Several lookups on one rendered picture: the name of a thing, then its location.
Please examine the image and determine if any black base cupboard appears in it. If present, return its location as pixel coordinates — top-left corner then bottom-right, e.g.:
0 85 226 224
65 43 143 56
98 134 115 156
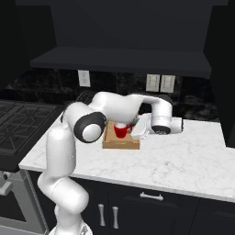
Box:
187 197 235 235

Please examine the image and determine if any red mug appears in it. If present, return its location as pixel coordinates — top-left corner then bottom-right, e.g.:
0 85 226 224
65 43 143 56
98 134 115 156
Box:
113 121 133 140

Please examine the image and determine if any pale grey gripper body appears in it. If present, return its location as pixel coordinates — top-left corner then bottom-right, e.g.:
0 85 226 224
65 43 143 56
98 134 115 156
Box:
130 113 153 140

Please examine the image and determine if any black drawer front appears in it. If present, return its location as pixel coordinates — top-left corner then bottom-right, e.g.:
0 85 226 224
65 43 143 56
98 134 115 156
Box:
106 183 200 217

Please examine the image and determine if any silver drawer handle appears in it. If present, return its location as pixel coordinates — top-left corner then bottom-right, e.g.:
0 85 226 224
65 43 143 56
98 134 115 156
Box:
139 191 164 202

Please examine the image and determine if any wooden tray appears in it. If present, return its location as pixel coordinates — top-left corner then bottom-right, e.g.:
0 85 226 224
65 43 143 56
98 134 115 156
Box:
102 119 141 151

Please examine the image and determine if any black gas hob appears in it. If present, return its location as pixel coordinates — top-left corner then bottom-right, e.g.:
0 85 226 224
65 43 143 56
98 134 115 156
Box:
0 100 66 173

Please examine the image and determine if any silver cupboard door handle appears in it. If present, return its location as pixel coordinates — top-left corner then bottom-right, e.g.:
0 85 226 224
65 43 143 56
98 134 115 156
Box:
111 206 120 230
97 203 106 228

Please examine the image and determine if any white wall socket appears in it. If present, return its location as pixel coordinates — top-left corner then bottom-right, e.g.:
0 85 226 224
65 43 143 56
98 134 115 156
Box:
77 69 92 88

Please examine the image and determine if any steel oven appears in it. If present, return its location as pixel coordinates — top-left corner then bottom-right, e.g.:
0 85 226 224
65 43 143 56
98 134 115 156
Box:
0 169 50 235

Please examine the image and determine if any black cupboard door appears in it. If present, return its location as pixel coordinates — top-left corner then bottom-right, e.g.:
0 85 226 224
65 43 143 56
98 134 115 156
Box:
72 177 110 235
108 198 189 235

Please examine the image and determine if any steel oven door handle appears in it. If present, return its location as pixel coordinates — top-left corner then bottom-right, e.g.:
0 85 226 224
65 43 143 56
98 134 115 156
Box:
0 181 14 196

